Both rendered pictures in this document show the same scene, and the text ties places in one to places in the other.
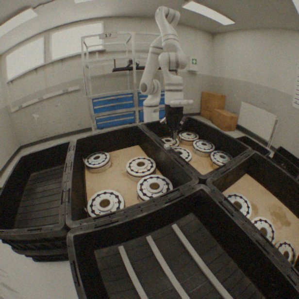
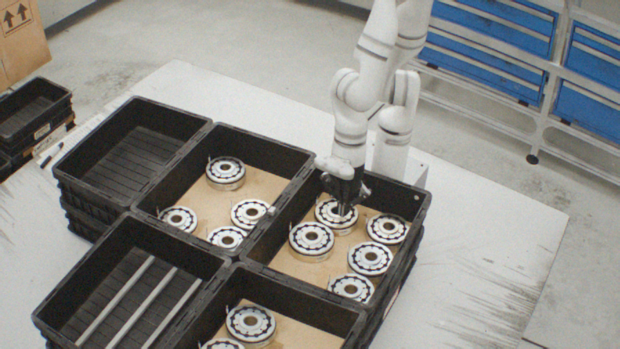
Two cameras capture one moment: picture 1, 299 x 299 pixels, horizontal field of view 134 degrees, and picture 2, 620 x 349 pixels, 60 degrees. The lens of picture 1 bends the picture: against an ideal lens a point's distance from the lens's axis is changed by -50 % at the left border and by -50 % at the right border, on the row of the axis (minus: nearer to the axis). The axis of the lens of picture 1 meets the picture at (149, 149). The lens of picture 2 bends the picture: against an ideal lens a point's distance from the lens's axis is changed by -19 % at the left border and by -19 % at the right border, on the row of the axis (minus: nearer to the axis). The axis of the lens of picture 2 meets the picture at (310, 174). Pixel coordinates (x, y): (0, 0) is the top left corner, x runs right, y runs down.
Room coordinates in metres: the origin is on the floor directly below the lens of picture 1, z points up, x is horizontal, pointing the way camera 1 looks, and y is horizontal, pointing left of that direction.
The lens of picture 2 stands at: (-0.32, -0.88, 1.91)
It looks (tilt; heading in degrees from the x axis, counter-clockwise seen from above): 39 degrees down; 48
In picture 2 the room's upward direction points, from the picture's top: 3 degrees clockwise
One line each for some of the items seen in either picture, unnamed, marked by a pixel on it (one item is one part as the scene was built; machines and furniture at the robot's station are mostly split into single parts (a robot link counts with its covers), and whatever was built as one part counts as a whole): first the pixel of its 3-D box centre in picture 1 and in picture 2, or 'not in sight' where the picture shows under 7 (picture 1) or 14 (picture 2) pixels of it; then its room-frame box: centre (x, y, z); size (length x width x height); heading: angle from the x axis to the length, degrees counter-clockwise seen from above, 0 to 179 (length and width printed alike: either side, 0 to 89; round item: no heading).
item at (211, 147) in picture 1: (204, 145); (370, 258); (0.46, -0.24, 0.86); 0.10 x 0.10 x 0.01
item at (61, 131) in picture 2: not in sight; (52, 149); (0.15, 1.26, 0.41); 0.31 x 0.02 x 0.16; 18
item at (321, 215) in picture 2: (168, 141); (336, 212); (0.50, -0.08, 0.86); 0.10 x 0.10 x 0.01
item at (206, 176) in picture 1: (193, 136); (342, 228); (0.43, -0.17, 0.92); 0.40 x 0.30 x 0.02; 24
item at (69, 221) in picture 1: (116, 157); (223, 184); (0.31, 0.10, 0.92); 0.40 x 0.30 x 0.02; 24
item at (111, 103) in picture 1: (114, 110); (486, 36); (2.15, 0.59, 0.60); 0.72 x 0.03 x 0.56; 108
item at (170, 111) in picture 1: (174, 113); (347, 172); (0.50, -0.10, 0.99); 0.08 x 0.08 x 0.09
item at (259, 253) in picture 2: (191, 147); (340, 244); (0.43, -0.17, 0.87); 0.40 x 0.30 x 0.11; 24
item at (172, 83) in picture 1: (170, 71); (350, 104); (0.50, -0.09, 1.16); 0.09 x 0.07 x 0.15; 84
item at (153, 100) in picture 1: (151, 93); (399, 101); (0.75, -0.02, 1.04); 0.09 x 0.09 x 0.17; 46
